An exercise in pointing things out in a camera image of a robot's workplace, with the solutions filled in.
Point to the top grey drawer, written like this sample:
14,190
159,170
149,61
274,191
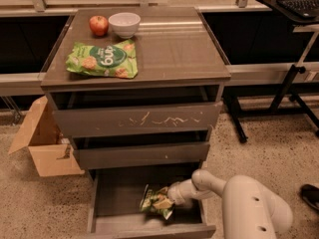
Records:
137,111

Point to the large green snack bag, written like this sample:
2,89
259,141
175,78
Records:
115,61

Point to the black laptop stand table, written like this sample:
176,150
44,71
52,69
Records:
286,99

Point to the black shoe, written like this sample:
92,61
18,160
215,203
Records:
310,194

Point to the middle grey drawer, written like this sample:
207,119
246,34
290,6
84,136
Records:
142,149

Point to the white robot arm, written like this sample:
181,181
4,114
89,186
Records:
249,209

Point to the grey drawer cabinet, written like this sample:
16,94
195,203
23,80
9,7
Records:
173,50

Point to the white ceramic bowl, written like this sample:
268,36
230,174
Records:
125,24

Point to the green jalapeno chip bag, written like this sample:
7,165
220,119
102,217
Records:
157,202

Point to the red apple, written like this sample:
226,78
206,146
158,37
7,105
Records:
99,25

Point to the open cardboard box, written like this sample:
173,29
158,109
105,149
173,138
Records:
52,154

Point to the bottom grey drawer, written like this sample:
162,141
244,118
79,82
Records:
115,206

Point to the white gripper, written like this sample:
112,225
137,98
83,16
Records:
176,193

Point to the grey drawer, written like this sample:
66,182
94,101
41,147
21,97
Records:
137,111
115,206
142,149

